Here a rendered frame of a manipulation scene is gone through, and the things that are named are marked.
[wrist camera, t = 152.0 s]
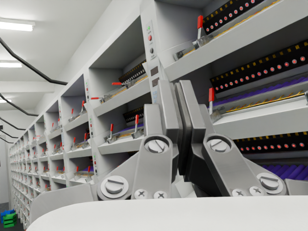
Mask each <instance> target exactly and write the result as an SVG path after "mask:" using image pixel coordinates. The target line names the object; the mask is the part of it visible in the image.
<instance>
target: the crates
mask: <svg viewBox="0 0 308 231"><path fill-rule="evenodd" d="M1 223H3V224H4V228H7V227H12V226H15V224H16V223H17V215H16V212H14V209H13V210H8V211H6V210H5V212H3V213H2V212H1Z"/></svg>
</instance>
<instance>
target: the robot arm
mask: <svg viewBox="0 0 308 231"><path fill-rule="evenodd" d="M143 126H144V138H143V139H142V141H141V144H140V150H139V151H138V152H137V153H136V154H134V155H133V156H132V157H130V158H129V159H128V160H126V161H125V162H124V163H122V164H121V165H120V166H118V167H117V168H115V169H114V170H113V171H112V172H110V173H109V174H107V175H106V176H105V177H103V178H102V179H101V180H100V181H99V183H98V184H93V185H91V184H90V183H85V184H81V185H76V186H72V187H66V188H62V189H57V190H53V191H48V192H44V193H42V194H39V195H38V196H37V197H35V198H34V200H33V201H32V202H31V205H30V212H29V227H28V228H27V230H26V231H308V182H306V181H298V180H292V179H286V178H285V180H284V181H283V180H282V179H281V178H280V177H278V176H277V175H276V174H274V173H272V172H270V171H268V170H267V169H265V168H263V167H261V166H259V165H258V164H256V163H254V162H252V161H250V160H248V159H246V158H244V157H243V155H242V154H241V152H240V151H239V149H238V148H237V146H236V145H235V143H234V142H233V141H232V139H231V138H229V137H228V136H226V135H223V134H219V133H216V131H215V128H214V126H213V123H212V120H211V118H210V115H209V112H208V110H207V107H206V105H205V104H198V102H197V99H196V96H195V93H194V90H193V87H192V84H191V81H190V80H179V83H175V88H174V86H173V83H172V82H169V80H158V88H157V102H156V104H144V118H143ZM177 169H178V171H179V175H180V176H183V179H184V182H192V183H193V184H194V187H193V188H194V191H195V194H196V196H197V198H171V184H172V183H173V182H174V181H175V179H176V175H177Z"/></svg>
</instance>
